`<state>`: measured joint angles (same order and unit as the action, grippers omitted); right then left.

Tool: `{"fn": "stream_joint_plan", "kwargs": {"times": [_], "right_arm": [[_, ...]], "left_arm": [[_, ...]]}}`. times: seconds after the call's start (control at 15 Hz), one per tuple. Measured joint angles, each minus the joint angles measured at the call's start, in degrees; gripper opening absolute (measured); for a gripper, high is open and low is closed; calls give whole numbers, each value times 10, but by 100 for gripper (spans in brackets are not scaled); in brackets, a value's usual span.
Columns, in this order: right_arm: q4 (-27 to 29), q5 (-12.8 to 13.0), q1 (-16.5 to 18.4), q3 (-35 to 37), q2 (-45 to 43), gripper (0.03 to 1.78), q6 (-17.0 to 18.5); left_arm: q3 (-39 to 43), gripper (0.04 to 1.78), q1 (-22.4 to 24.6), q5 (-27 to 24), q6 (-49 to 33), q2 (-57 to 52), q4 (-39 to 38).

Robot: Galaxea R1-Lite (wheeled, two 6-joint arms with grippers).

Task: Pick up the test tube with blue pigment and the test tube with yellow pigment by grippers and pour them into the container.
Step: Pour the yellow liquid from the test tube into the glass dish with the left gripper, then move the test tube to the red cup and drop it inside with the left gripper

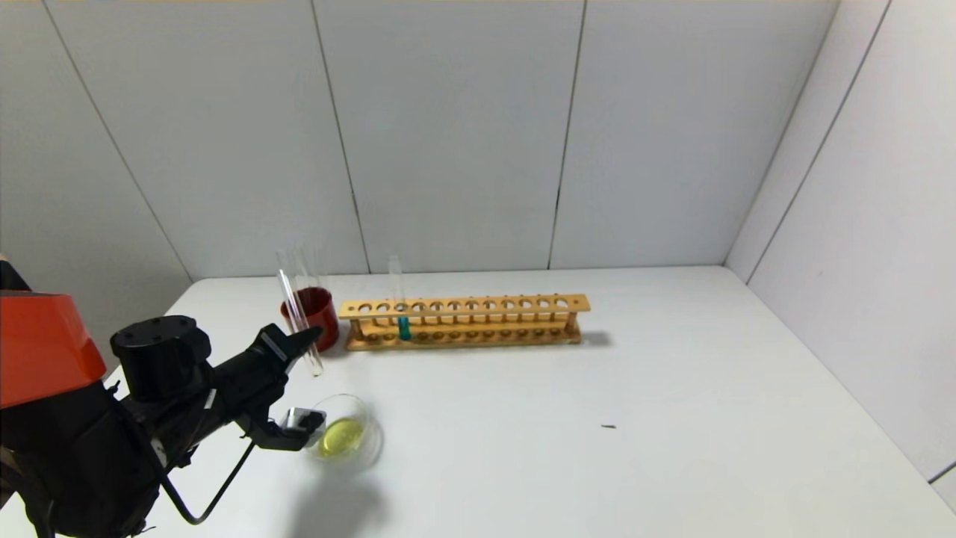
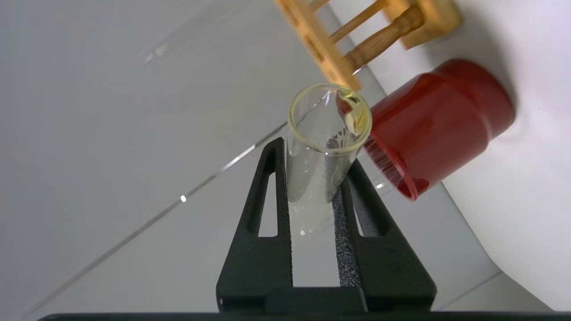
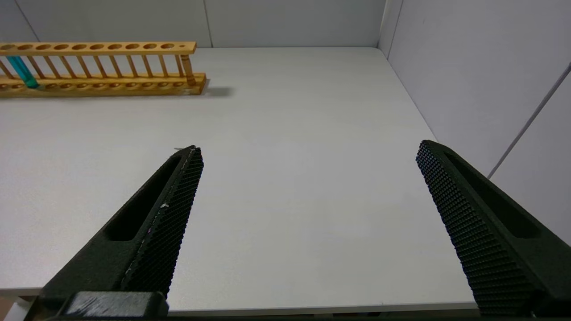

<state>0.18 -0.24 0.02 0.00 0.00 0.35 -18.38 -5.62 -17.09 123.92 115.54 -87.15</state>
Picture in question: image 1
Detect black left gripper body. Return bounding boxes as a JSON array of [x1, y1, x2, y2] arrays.
[[211, 323, 299, 405]]

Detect test tube with yellow pigment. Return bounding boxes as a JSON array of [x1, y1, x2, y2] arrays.
[[276, 268, 324, 377]]

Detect test tube with blue pigment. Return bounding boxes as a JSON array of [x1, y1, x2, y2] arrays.
[[387, 256, 413, 342]]

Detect wooden test tube rack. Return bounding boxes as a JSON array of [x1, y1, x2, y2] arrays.
[[338, 293, 592, 352]]

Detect dark red plastic cup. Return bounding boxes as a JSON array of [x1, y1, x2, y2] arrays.
[[280, 287, 341, 353]]

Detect clear glass dish with spout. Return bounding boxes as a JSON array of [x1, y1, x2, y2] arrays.
[[306, 394, 384, 477]]

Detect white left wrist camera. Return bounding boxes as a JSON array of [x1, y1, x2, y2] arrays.
[[282, 407, 327, 451]]

